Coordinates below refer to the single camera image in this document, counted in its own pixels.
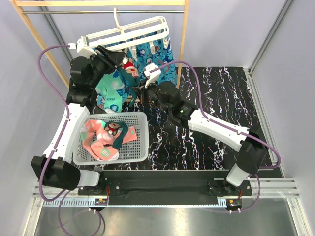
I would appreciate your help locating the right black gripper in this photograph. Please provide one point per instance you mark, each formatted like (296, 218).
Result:
(141, 94)

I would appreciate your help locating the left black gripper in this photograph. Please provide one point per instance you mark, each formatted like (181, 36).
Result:
(115, 57)

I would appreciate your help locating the green reindeer sock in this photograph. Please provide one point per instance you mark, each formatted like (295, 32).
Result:
(130, 77)

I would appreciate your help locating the white plastic clip hanger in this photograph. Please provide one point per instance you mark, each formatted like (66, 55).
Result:
(128, 37)

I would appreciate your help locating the pink sock front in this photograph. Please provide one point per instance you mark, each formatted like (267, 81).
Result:
(93, 130)

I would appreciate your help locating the pink sock end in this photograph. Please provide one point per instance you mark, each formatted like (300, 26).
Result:
(103, 150)

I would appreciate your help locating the plain dark green sock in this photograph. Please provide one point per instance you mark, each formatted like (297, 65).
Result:
(118, 130)

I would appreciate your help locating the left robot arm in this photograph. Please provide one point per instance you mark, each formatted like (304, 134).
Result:
(54, 168)

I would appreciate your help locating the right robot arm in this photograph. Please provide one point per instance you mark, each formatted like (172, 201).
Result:
(251, 149)

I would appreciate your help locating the mint sock outer left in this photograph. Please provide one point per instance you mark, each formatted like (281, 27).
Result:
(107, 87)

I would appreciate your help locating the mint sock with blue logo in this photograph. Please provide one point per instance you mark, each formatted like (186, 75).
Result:
(110, 103)

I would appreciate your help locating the blue shark print shorts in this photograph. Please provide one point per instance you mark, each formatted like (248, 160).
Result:
(144, 58)

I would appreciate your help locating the metal rack rod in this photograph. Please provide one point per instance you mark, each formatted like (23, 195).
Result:
(105, 12)

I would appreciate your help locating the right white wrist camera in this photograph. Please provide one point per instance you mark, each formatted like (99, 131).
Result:
(151, 73)

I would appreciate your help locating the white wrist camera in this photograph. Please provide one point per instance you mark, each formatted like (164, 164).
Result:
(82, 47)
(151, 73)

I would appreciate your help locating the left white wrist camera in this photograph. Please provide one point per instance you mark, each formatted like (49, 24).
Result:
(82, 47)

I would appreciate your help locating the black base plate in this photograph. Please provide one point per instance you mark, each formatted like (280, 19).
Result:
(166, 188)

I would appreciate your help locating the wooden clothes rack frame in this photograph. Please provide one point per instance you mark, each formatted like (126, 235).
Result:
(43, 6)

